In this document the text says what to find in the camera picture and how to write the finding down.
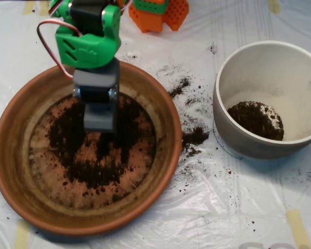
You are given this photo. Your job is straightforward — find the terracotta clay bowl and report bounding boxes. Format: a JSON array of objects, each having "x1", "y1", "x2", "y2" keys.
[{"x1": 0, "y1": 57, "x2": 183, "y2": 237}]

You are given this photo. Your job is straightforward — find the spilled dark soil clump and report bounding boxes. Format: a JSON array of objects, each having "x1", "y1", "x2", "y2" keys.
[
  {"x1": 182, "y1": 126, "x2": 210, "y2": 146},
  {"x1": 168, "y1": 76, "x2": 192, "y2": 99}
]

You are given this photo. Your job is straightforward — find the white ceramic pot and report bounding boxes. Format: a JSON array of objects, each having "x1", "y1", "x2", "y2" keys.
[{"x1": 213, "y1": 40, "x2": 311, "y2": 160}]

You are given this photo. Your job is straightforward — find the beige masking tape strip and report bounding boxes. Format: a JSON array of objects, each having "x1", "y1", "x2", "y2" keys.
[
  {"x1": 13, "y1": 219, "x2": 31, "y2": 249},
  {"x1": 287, "y1": 209, "x2": 311, "y2": 249},
  {"x1": 268, "y1": 0, "x2": 281, "y2": 14},
  {"x1": 39, "y1": 1, "x2": 51, "y2": 17},
  {"x1": 22, "y1": 1, "x2": 35, "y2": 15}
]

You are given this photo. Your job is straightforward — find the clear plastic cover sheet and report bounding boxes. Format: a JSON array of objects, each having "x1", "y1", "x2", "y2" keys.
[{"x1": 0, "y1": 0, "x2": 311, "y2": 249}]

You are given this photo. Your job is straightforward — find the red white servo cable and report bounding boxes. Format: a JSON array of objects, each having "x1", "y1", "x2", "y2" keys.
[{"x1": 36, "y1": 21, "x2": 82, "y2": 80}]

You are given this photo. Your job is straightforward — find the dark potting soil heap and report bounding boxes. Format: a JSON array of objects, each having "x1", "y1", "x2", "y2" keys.
[
  {"x1": 48, "y1": 94, "x2": 148, "y2": 189},
  {"x1": 227, "y1": 101, "x2": 285, "y2": 141}
]

